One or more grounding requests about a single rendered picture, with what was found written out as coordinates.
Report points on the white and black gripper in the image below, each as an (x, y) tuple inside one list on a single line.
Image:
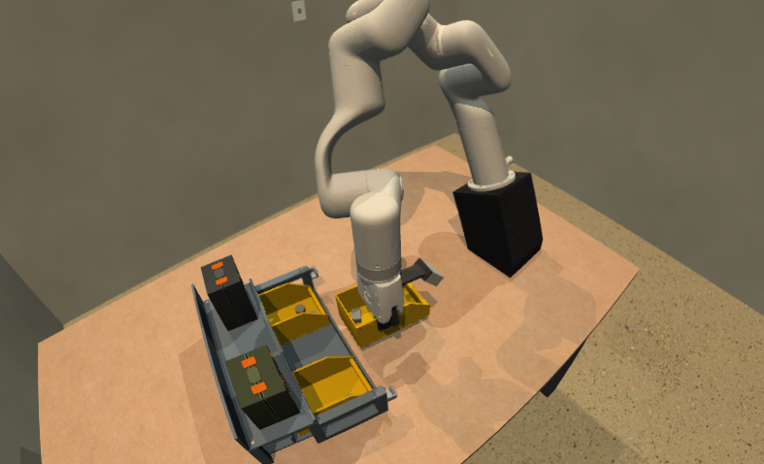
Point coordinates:
[(381, 297)]

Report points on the grey shelf rack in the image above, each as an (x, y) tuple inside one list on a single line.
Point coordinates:
[(223, 345)]

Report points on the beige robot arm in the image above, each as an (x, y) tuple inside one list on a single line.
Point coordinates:
[(355, 52)]

